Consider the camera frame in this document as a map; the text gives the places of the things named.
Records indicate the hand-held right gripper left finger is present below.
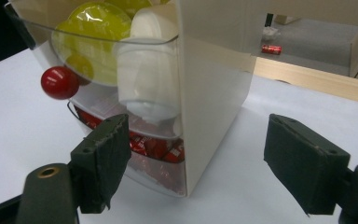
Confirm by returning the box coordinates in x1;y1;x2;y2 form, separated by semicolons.
69;113;132;215

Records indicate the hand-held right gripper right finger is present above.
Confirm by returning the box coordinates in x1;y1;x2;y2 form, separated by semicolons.
263;113;351;217

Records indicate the white drawer cabinet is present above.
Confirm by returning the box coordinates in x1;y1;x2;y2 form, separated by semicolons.
4;0;257;199

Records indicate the row of red packets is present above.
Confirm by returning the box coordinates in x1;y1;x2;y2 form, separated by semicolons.
74;105;186;164

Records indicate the clear bottom drawer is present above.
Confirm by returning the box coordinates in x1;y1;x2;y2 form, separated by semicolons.
124;152;188;198

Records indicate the clear plastic drawer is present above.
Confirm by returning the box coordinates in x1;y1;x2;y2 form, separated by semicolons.
68;81;183;140

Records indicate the light wooden board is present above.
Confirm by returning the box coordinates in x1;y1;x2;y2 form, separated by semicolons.
253;55;358;106

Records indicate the red ball knob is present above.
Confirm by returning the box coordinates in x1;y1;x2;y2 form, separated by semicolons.
40;65;80;101

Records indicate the white plastic container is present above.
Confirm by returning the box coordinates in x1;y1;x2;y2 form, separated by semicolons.
115;7;180;123

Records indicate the red can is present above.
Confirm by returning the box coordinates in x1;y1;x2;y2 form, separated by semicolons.
261;44;282;56

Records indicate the clear plastic bin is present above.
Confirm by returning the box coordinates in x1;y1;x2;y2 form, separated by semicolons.
4;0;181;124

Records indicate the large yellow-green capsule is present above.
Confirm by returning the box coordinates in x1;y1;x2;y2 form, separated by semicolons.
51;1;133;86

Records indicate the white crumpled paper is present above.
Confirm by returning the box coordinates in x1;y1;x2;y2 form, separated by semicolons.
261;26;282;43

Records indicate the thin black wire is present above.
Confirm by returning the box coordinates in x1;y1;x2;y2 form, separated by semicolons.
66;101;90;129

